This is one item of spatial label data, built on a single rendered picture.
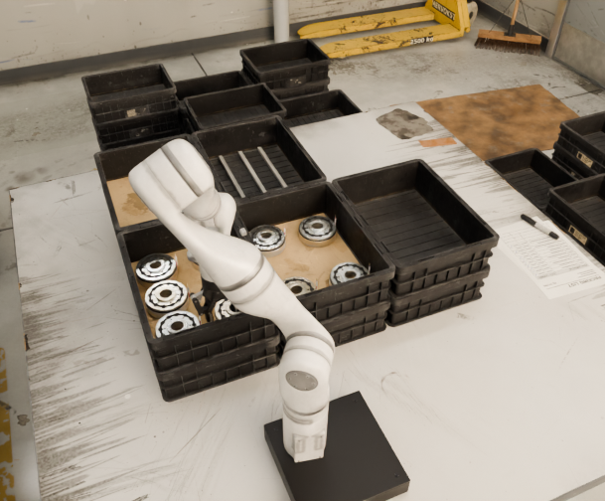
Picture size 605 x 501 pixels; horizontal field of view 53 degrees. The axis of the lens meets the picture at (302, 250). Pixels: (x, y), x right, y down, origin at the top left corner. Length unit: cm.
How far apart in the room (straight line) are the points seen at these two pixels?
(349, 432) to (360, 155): 118
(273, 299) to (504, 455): 70
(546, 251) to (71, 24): 356
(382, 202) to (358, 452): 78
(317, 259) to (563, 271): 74
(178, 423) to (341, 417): 38
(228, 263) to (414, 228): 89
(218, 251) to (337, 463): 59
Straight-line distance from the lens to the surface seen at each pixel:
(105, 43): 470
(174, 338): 133
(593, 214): 276
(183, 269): 162
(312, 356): 108
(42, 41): 465
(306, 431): 125
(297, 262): 161
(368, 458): 136
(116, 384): 158
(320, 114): 316
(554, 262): 195
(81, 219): 208
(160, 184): 89
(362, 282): 143
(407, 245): 169
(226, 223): 121
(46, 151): 387
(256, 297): 99
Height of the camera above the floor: 193
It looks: 42 degrees down
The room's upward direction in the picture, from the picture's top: straight up
